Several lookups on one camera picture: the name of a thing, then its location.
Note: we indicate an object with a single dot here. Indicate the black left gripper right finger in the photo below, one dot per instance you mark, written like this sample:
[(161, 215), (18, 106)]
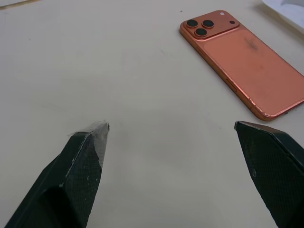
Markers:
[(275, 166)]

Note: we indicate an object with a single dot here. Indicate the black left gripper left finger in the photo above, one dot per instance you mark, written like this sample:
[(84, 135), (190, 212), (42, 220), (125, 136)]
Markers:
[(69, 180)]

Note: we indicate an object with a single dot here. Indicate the white object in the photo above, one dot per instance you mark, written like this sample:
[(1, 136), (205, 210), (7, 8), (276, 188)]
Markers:
[(287, 12)]

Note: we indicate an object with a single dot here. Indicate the orange smartphone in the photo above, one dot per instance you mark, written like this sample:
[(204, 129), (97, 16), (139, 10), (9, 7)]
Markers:
[(244, 64)]

